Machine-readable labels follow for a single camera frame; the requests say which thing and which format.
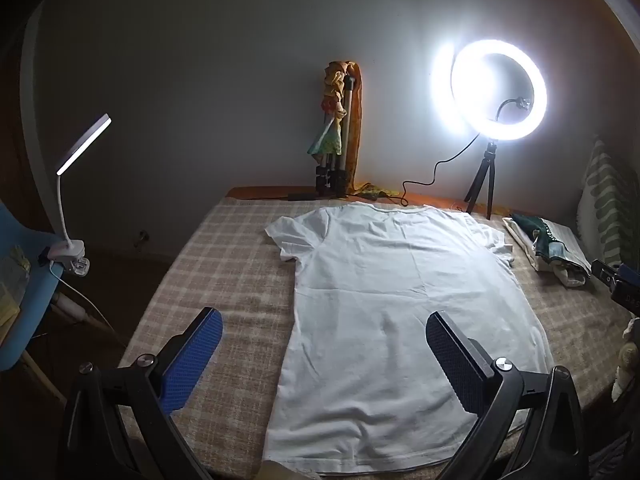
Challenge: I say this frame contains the folded silver tripod stand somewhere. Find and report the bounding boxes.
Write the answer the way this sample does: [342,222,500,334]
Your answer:
[314,74,358,196]

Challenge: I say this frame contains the black gooseneck phone holder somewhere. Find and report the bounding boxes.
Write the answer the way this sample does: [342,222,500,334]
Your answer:
[495,96,533,121]

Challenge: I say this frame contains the green leaf patterned pillow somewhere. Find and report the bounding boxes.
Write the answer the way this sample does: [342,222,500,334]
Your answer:
[575,136,639,268]

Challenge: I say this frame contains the white ring light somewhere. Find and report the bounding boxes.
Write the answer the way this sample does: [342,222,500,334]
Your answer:
[430,39,549,142]

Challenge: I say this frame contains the green patterned cloth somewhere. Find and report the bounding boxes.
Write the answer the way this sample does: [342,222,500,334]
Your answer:
[306,107,345,158]

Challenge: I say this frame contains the light blue chair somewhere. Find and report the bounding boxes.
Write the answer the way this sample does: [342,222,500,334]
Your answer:
[0,200,68,376]

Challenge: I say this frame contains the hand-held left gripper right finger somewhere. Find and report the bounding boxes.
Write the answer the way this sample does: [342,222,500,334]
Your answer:
[425,311,591,480]

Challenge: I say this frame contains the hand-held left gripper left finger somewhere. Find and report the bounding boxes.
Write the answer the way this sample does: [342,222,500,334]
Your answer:
[57,306,224,480]

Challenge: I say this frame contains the orange cloth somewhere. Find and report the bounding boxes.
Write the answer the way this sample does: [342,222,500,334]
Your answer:
[327,60,365,191]

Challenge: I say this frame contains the black power cable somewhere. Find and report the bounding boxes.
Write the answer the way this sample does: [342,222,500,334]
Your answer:
[400,132,488,206]

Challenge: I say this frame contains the white t-shirt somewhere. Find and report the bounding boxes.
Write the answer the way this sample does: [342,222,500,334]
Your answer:
[264,204,555,476]

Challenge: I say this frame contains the white clip-on desk lamp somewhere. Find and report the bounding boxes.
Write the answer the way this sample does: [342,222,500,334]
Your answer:
[39,114,112,277]

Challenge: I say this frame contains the white lamp cable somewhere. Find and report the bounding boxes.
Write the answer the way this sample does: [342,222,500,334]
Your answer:
[50,266,128,348]

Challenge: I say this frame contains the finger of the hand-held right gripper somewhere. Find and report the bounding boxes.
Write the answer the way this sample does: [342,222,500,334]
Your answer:
[591,258,621,291]

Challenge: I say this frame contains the folded green and white clothes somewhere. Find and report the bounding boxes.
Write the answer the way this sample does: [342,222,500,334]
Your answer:
[501,212,593,288]

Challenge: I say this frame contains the beige plush toy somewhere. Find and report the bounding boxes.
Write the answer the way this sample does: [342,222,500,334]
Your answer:
[612,317,640,402]

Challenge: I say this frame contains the small green yellow cloth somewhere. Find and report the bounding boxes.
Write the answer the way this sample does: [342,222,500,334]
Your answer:
[357,183,402,199]

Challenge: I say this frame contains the beige checked blanket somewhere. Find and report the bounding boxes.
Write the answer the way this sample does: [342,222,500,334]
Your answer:
[117,195,636,480]

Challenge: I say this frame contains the small black tripod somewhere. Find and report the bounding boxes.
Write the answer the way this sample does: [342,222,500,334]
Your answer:
[464,141,502,220]

